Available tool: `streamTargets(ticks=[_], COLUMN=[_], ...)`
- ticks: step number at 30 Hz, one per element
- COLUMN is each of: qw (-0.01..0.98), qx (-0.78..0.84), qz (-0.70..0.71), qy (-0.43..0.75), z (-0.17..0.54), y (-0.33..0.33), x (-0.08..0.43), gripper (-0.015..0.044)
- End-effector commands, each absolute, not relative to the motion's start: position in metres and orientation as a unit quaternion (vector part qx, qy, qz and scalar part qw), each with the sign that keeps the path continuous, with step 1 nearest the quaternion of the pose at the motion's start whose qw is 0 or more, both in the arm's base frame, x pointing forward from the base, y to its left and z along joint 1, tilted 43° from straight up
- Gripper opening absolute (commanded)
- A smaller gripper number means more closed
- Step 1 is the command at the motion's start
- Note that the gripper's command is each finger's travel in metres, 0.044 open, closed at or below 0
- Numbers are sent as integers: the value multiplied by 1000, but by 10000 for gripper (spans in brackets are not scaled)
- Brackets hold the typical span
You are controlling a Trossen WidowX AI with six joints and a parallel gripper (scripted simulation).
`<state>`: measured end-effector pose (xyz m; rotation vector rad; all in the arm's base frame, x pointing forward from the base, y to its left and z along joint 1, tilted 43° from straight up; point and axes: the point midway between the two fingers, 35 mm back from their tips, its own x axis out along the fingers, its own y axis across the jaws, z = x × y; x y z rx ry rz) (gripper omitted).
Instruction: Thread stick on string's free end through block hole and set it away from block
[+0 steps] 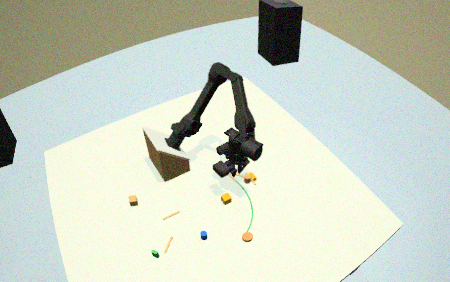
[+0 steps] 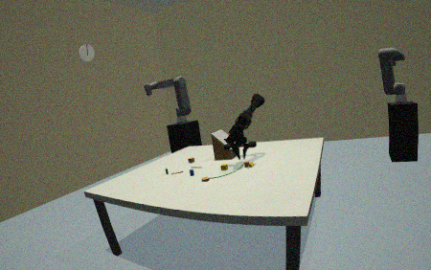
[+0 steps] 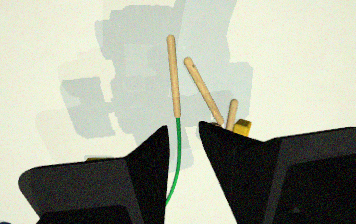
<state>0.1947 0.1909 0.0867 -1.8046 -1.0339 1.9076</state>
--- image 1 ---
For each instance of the wooden spool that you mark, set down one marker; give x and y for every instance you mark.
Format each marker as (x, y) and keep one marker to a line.
(247, 178)

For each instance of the round wooden button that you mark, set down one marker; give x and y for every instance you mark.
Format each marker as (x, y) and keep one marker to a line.
(247, 237)

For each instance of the small green block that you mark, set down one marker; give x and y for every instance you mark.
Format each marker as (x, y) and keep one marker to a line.
(155, 253)

